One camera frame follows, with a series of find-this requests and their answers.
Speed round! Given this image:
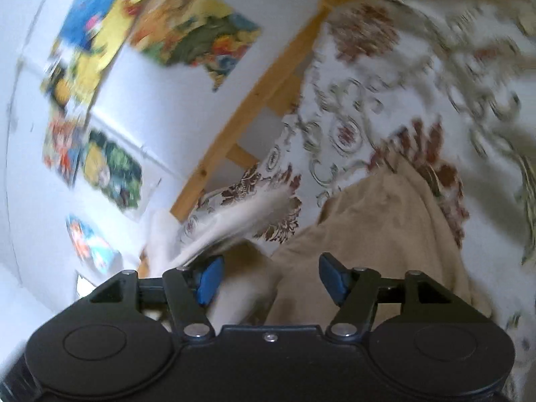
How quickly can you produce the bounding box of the red and orange wall poster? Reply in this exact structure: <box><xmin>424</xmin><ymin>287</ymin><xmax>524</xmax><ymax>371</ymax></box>
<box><xmin>42</xmin><ymin>113</ymin><xmax>91</xmax><ymax>189</ymax></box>

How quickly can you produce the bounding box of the round blue wall poster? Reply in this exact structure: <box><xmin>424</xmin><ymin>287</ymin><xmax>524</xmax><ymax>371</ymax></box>
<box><xmin>65</xmin><ymin>213</ymin><xmax>123</xmax><ymax>274</ymax></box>

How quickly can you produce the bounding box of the floral printed bedsheet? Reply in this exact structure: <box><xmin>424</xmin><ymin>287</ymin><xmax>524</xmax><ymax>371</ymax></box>
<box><xmin>180</xmin><ymin>0</ymin><xmax>536</xmax><ymax>402</ymax></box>

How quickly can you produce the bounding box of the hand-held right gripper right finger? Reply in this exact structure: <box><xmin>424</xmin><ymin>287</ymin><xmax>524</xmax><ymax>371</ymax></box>
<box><xmin>318</xmin><ymin>252</ymin><xmax>456</xmax><ymax>341</ymax></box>

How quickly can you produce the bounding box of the white cloth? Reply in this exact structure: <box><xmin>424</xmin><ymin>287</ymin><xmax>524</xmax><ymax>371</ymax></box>
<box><xmin>143</xmin><ymin>208</ymin><xmax>199</xmax><ymax>278</ymax></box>

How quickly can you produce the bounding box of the blue and yellow wall poster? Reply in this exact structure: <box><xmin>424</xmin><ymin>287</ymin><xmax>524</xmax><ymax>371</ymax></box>
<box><xmin>40</xmin><ymin>0</ymin><xmax>187</xmax><ymax>112</ymax></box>

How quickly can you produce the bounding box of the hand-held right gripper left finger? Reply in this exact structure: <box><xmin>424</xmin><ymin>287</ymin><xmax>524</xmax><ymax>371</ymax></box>
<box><xmin>89</xmin><ymin>255</ymin><xmax>227</xmax><ymax>341</ymax></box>

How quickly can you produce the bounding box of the orange and green wall poster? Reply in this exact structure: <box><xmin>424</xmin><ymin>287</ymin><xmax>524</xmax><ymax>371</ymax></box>
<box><xmin>128</xmin><ymin>0</ymin><xmax>263</xmax><ymax>93</ymax></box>

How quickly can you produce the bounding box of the beige garment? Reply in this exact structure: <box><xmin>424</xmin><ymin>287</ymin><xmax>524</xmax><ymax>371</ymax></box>
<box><xmin>209</xmin><ymin>167</ymin><xmax>497</xmax><ymax>329</ymax></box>

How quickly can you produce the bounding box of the dark green wall poster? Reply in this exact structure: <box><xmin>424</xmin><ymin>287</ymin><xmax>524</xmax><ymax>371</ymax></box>
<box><xmin>81</xmin><ymin>128</ymin><xmax>144</xmax><ymax>213</ymax></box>

